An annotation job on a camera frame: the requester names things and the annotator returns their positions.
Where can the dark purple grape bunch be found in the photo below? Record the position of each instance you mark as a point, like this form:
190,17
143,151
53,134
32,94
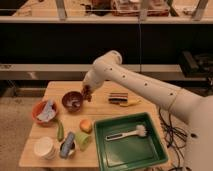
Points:
86,93

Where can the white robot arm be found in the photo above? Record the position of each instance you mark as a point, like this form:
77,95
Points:
194,110

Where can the brown striped block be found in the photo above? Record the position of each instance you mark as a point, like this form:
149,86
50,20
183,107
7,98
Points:
118,97

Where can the yellow banana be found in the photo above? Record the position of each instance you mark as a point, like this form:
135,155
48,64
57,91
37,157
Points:
130,103

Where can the dark brown bowl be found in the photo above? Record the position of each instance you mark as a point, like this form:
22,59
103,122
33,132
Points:
72,101

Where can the orange peach fruit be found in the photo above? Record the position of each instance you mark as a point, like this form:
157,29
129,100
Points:
85,125

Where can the white dish brush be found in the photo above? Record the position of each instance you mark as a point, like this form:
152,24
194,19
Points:
140,131

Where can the light green cup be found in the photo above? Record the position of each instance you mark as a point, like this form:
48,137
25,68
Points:
82,139

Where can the green plastic tray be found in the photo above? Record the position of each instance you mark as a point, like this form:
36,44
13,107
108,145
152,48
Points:
132,152

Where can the green cucumber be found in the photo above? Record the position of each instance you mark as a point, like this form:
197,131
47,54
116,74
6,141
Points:
60,131

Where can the crumpled white blue cloth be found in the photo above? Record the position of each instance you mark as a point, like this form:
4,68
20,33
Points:
48,112

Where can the small white bowl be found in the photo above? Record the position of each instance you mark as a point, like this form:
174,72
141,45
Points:
72,150

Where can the orange bowl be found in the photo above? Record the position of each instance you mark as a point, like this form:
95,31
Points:
37,109

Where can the brown crate on shelf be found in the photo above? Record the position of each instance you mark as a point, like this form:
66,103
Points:
134,7

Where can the black box on shelf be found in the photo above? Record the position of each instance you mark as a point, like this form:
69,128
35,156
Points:
196,66

